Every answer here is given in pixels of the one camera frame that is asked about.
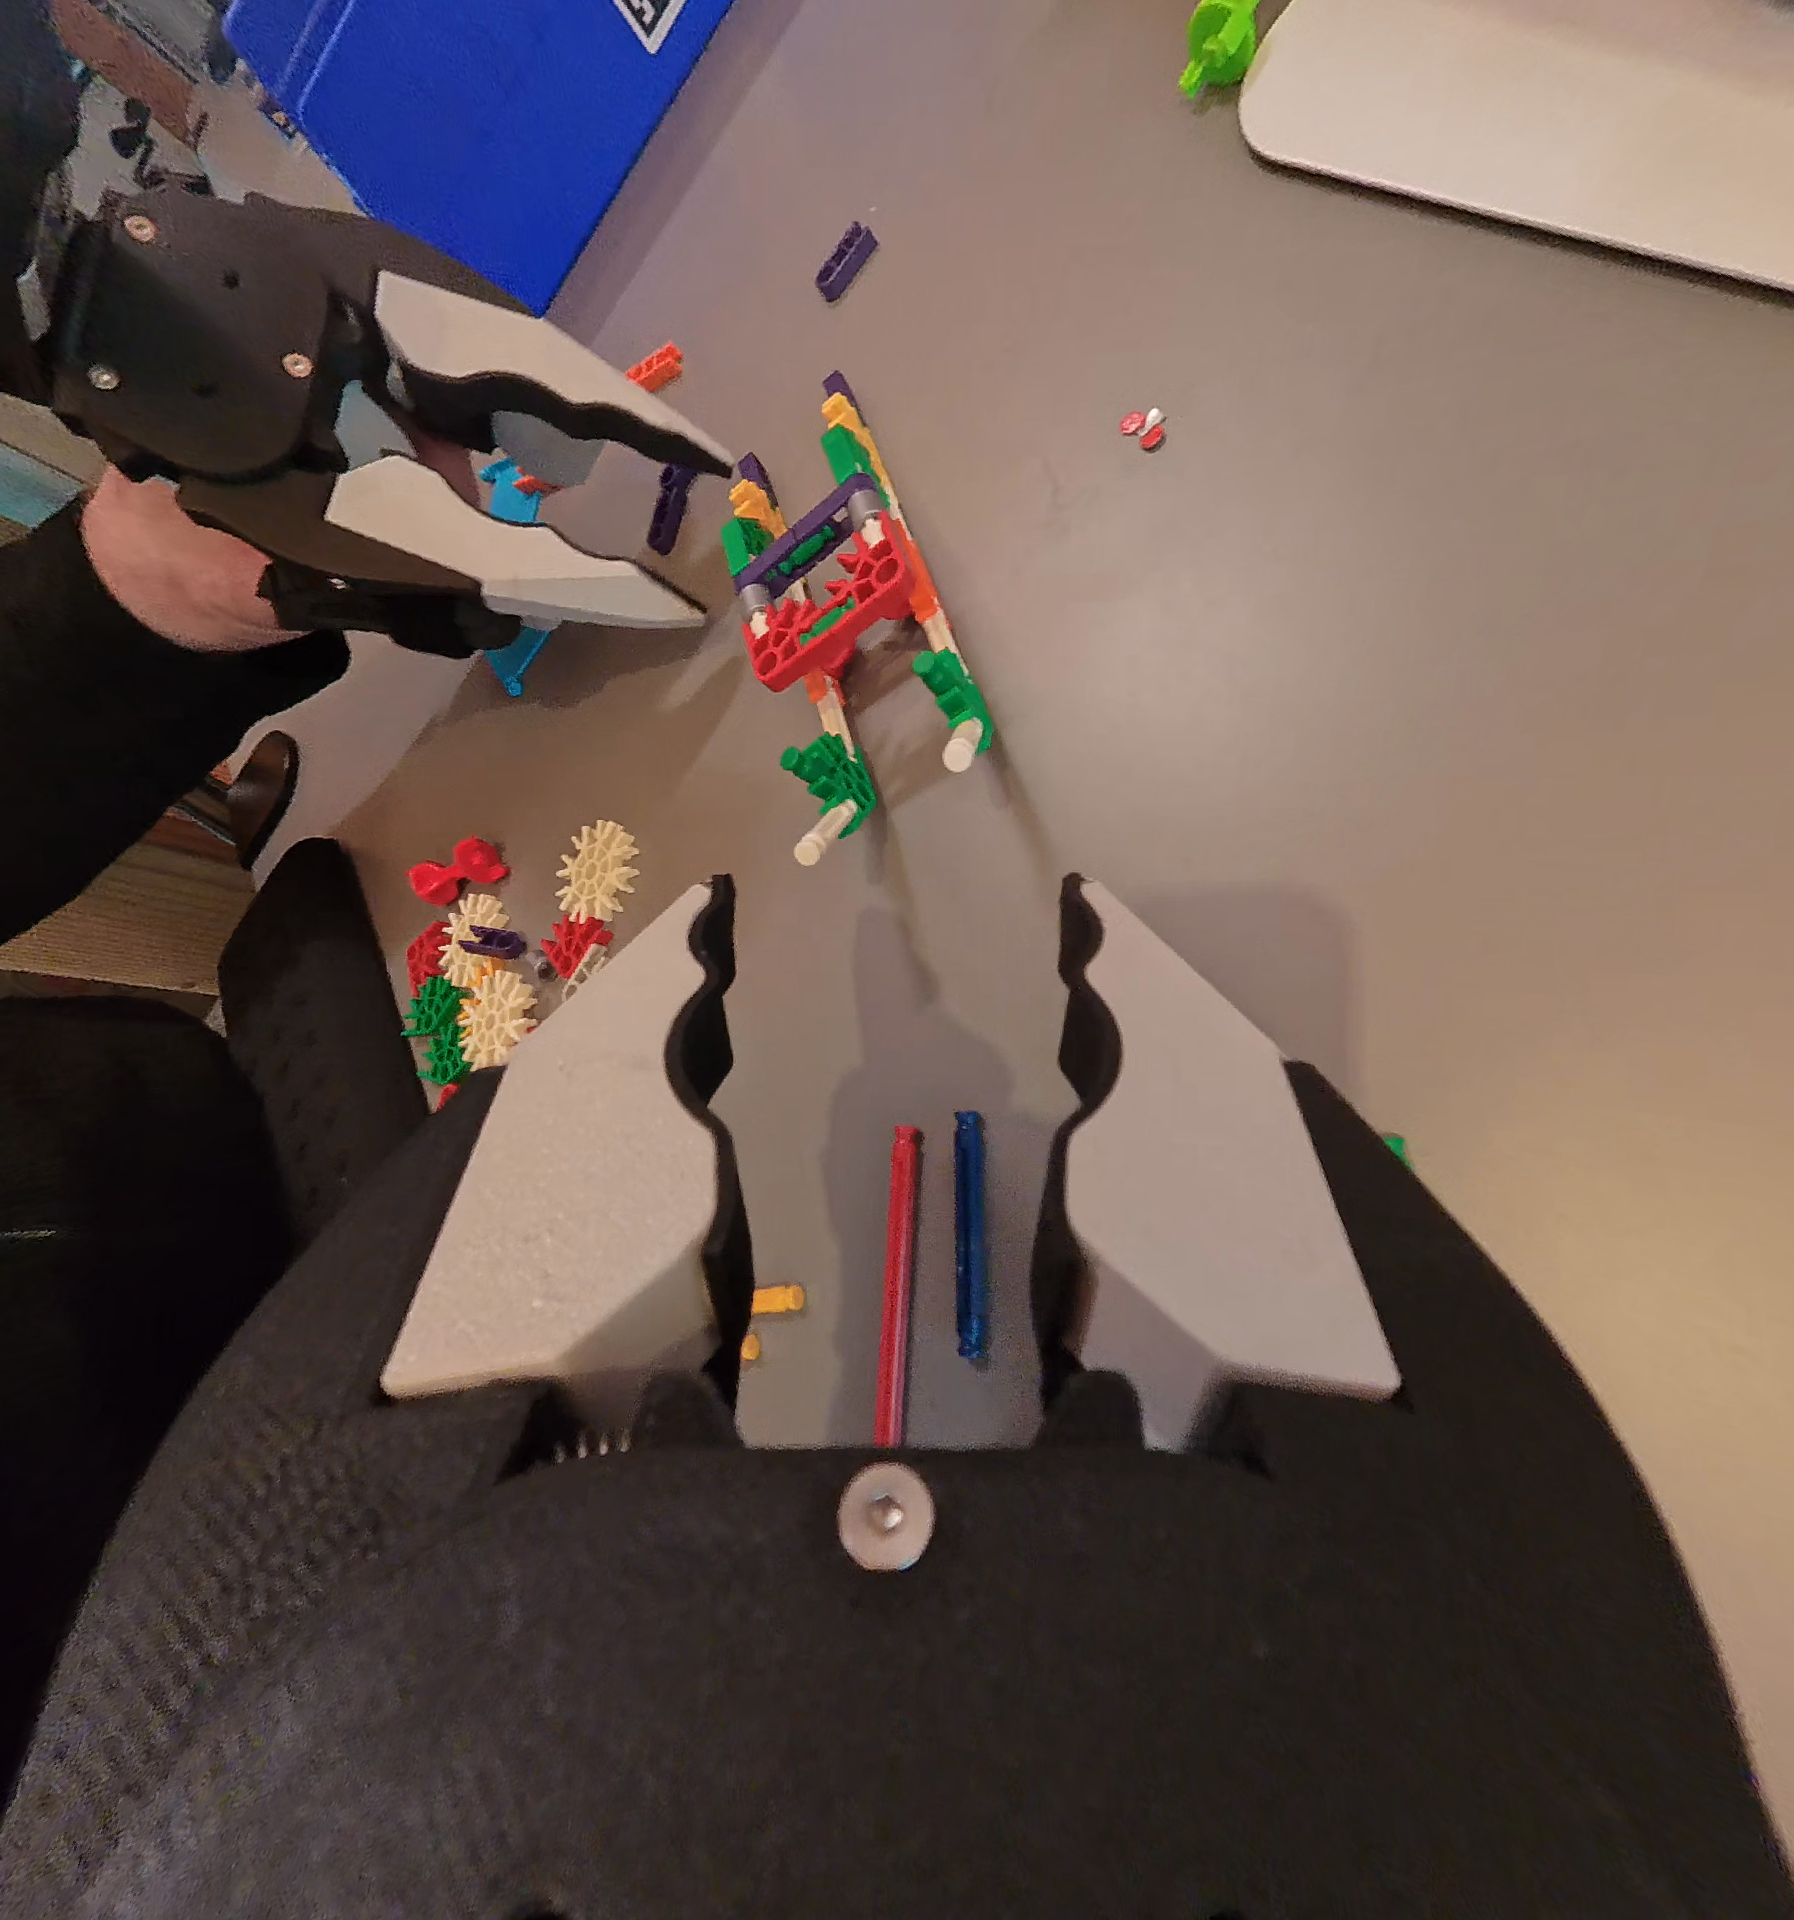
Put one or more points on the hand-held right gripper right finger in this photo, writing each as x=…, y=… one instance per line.
x=1227, y=1232

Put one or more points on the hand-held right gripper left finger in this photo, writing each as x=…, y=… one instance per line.
x=551, y=1232

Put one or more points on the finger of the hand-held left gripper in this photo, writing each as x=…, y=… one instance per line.
x=434, y=525
x=493, y=345

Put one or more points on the purple toy connector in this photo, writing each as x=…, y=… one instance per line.
x=771, y=565
x=496, y=942
x=846, y=263
x=845, y=504

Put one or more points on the toy rail assembly with spool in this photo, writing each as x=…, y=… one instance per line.
x=830, y=780

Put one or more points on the person's left forearm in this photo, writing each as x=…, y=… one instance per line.
x=58, y=752

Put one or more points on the person's left hand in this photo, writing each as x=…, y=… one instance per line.
x=163, y=556

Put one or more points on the cyan toy panel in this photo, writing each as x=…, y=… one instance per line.
x=509, y=495
x=520, y=659

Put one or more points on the green toy connector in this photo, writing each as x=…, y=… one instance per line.
x=430, y=1009
x=443, y=1059

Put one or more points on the white snowflake toy connector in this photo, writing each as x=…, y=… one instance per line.
x=598, y=872
x=498, y=1021
x=474, y=930

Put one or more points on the blue plastic bin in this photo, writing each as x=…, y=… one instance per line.
x=509, y=122

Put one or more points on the joined purple toy connectors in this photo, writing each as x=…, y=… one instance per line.
x=672, y=504

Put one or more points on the grey toy connector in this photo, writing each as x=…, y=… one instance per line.
x=583, y=984

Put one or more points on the dark blue toy rod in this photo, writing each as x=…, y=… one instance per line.
x=969, y=1232

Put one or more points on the black perforated panel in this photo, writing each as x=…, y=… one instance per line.
x=328, y=1051

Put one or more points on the black chair armrest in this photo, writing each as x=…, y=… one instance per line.
x=264, y=795

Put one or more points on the red toy rod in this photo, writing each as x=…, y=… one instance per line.
x=896, y=1292

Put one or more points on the red toy spool piece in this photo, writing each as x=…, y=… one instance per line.
x=456, y=873

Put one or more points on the small red white scrap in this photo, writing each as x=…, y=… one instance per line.
x=1145, y=429

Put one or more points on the lime green toy spool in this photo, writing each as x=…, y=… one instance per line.
x=1222, y=44

